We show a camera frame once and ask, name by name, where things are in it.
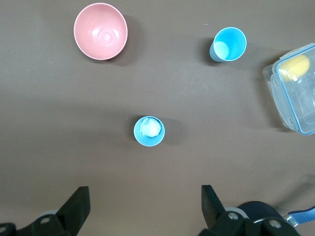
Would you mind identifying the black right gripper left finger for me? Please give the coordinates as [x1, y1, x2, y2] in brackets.
[0, 186, 91, 236]

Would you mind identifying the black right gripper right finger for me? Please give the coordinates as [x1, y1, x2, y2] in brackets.
[198, 184, 300, 236]

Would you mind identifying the light blue plastic cup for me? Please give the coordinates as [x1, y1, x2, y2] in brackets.
[133, 116, 166, 148]
[209, 27, 248, 63]

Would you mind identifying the white paper wad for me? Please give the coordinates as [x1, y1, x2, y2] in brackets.
[139, 118, 162, 138]

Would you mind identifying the clear plastic lidded container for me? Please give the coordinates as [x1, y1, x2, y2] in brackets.
[262, 43, 315, 136]

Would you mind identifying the yellow sponge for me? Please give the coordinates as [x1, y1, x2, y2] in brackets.
[280, 54, 311, 82]

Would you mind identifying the pink plastic bowl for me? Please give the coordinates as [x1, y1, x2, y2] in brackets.
[73, 2, 128, 60]

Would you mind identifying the dark blue saucepan blue handle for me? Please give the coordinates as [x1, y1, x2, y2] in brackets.
[237, 201, 315, 225]

